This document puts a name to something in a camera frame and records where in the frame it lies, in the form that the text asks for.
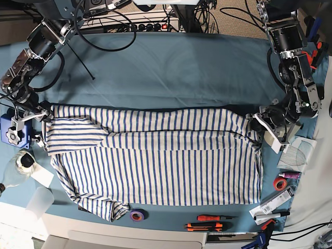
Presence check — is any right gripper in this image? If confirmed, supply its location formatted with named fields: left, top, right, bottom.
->
left=15, top=90, right=53, bottom=122

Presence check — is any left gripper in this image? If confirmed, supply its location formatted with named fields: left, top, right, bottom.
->
left=254, top=105, right=299, bottom=132

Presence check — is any blue white striped T-shirt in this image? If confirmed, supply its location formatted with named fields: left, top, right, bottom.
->
left=43, top=106, right=263, bottom=222

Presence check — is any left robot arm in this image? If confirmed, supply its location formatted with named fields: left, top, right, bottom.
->
left=251, top=1, right=324, bottom=147

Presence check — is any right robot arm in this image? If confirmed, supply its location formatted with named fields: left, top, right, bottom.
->
left=1, top=1, right=85, bottom=122

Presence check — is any blue box with knob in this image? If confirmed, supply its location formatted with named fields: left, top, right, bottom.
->
left=1, top=109, right=32, bottom=149

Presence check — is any leaf pattern card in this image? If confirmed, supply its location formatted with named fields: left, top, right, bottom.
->
left=277, top=136, right=317, bottom=173

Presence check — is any small purple tube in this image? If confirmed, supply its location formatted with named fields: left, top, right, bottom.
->
left=279, top=172, right=301, bottom=179

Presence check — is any teal table cloth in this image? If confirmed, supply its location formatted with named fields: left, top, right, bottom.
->
left=38, top=32, right=285, bottom=232

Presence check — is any orange tape roll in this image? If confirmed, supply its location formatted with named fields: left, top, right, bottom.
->
left=273, top=176, right=287, bottom=191

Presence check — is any clear plastic bottle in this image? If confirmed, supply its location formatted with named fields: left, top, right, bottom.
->
left=1, top=149, right=36, bottom=195

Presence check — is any white packaged item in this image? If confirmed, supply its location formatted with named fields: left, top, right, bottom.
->
left=249, top=187, right=295, bottom=218

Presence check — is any translucent plastic cup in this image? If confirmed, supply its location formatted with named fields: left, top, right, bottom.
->
left=25, top=187, right=54, bottom=220

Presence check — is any black marker pen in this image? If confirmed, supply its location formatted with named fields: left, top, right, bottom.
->
left=254, top=211, right=290, bottom=221

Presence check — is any blue black clamp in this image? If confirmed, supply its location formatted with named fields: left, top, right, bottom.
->
left=241, top=219, right=276, bottom=249

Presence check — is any red screwdriver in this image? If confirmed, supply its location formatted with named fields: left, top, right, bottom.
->
left=197, top=214, right=236, bottom=222

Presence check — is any orange utility knife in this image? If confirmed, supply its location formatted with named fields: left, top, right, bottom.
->
left=184, top=222, right=228, bottom=232

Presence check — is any black power strip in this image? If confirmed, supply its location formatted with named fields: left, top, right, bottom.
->
left=109, top=23, right=171, bottom=33

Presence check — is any purple tape roll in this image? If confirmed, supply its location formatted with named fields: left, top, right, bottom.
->
left=130, top=209, right=148, bottom=222

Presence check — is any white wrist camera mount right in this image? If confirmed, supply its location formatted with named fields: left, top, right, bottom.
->
left=10, top=110, right=50, bottom=131

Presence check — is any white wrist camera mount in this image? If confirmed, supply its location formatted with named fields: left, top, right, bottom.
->
left=10, top=110, right=50, bottom=131
left=245, top=113, right=301, bottom=154

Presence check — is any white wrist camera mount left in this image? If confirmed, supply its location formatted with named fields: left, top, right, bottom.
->
left=245, top=113, right=301, bottom=154

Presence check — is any black cable tie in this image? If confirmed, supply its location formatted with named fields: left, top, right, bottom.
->
left=67, top=43, right=96, bottom=80

